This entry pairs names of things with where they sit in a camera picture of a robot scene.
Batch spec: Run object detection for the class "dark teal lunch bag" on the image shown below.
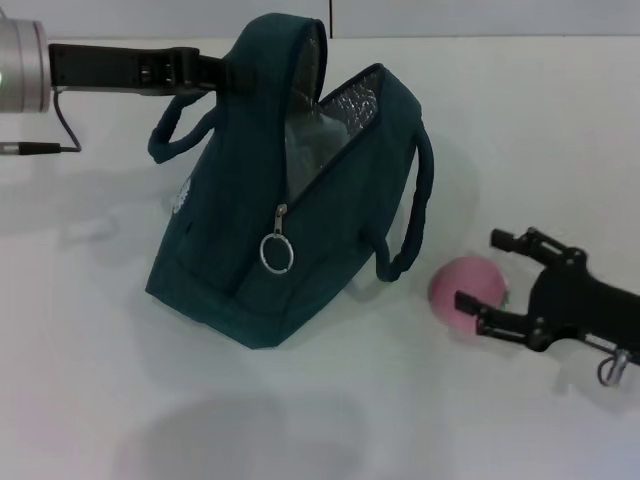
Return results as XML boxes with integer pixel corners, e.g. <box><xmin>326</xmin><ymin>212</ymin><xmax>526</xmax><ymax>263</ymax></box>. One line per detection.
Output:
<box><xmin>144</xmin><ymin>13</ymin><xmax>436</xmax><ymax>351</ymax></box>

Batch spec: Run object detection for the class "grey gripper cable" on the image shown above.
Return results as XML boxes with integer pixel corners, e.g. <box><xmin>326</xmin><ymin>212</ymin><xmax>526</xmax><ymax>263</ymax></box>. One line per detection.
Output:
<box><xmin>597</xmin><ymin>347</ymin><xmax>634</xmax><ymax>386</ymax></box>
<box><xmin>0</xmin><ymin>92</ymin><xmax>82</xmax><ymax>156</ymax></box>

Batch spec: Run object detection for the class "pink toy peach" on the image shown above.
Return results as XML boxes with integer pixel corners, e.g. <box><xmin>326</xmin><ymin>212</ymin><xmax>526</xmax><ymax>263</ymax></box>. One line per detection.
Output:
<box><xmin>428</xmin><ymin>255</ymin><xmax>510</xmax><ymax>341</ymax></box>

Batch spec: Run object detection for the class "grey left gripper cable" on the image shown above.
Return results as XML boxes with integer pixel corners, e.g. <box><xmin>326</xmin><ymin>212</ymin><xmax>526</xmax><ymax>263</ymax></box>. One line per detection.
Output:
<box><xmin>0</xmin><ymin>92</ymin><xmax>82</xmax><ymax>156</ymax></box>

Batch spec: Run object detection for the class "grey right gripper cable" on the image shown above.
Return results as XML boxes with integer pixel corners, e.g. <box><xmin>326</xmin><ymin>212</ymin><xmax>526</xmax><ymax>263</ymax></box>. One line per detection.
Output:
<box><xmin>597</xmin><ymin>347</ymin><xmax>634</xmax><ymax>386</ymax></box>

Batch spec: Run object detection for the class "metal zipper pull ring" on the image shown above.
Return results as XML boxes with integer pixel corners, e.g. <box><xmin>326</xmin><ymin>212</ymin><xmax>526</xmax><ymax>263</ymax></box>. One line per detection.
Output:
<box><xmin>258</xmin><ymin>202</ymin><xmax>295</xmax><ymax>276</ymax></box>

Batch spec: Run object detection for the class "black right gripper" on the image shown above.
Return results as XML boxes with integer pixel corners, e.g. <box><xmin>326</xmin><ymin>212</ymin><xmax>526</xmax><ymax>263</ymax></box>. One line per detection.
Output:
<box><xmin>453</xmin><ymin>226</ymin><xmax>640</xmax><ymax>352</ymax></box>

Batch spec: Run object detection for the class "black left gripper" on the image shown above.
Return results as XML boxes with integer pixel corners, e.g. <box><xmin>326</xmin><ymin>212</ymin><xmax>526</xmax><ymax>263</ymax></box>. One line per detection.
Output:
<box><xmin>48</xmin><ymin>43</ymin><xmax>259</xmax><ymax>97</ymax></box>

